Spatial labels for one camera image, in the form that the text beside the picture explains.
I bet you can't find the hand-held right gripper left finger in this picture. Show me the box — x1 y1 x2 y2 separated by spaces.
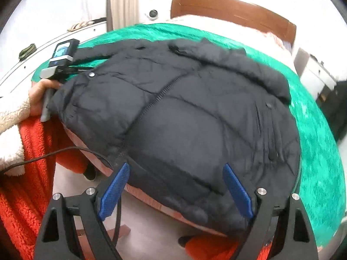
34 162 131 260

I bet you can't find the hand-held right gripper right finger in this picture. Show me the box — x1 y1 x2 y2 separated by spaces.
222 163 319 260

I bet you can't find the black puffer jacket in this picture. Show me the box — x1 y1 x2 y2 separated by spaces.
45 38 301 235

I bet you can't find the person's left forearm white sleeve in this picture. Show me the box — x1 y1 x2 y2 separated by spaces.
0 97 32 176

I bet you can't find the person's left hand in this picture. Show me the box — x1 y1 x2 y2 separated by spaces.
28 82 61 117

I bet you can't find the dark slipper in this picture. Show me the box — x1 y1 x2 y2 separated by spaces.
177 235 196 247
83 165 97 181

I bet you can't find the brown wooden board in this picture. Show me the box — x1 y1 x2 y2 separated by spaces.
77 224 131 239

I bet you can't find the camouflage pouch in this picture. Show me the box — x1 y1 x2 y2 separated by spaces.
18 44 36 59

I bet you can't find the white desk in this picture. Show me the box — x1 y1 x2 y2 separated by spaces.
0 18 109 99

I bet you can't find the striped cloth item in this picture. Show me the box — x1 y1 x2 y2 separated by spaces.
67 20 96 32

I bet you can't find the beige curtain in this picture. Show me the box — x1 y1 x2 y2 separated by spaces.
107 0 140 31

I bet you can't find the green fleece blanket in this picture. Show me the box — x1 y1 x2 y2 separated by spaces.
31 23 347 250

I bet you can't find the dark chair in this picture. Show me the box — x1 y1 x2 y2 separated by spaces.
322 79 347 143

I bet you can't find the white nightstand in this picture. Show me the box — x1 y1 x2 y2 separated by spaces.
294 47 339 98

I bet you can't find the pink bed sheet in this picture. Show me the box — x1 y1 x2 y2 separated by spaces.
62 15 297 235

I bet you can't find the brown wooden headboard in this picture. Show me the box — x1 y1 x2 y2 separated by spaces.
171 0 296 46

